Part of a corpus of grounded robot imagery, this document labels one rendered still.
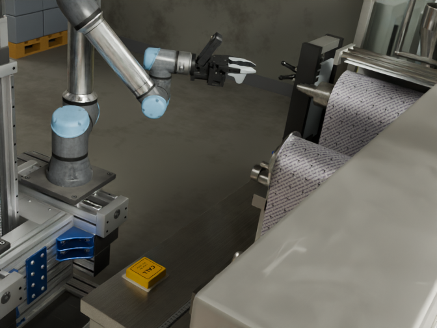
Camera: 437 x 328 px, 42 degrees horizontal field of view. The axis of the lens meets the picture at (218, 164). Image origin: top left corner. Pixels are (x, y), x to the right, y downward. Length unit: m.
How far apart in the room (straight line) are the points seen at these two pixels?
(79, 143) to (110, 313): 0.71
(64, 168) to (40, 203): 0.17
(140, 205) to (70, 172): 1.48
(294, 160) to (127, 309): 0.50
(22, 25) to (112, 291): 4.37
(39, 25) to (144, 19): 1.00
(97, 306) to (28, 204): 0.74
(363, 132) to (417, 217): 1.04
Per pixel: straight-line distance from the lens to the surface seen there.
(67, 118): 1.86
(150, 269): 1.41
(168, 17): 5.70
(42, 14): 5.74
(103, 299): 1.36
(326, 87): 1.43
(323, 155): 1.19
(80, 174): 1.91
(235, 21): 5.37
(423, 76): 1.35
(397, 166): 0.38
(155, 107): 1.76
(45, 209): 1.97
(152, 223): 3.21
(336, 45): 1.58
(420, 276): 0.28
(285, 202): 1.22
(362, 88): 1.36
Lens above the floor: 1.81
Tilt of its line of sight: 28 degrees down
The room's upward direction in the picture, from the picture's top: 8 degrees clockwise
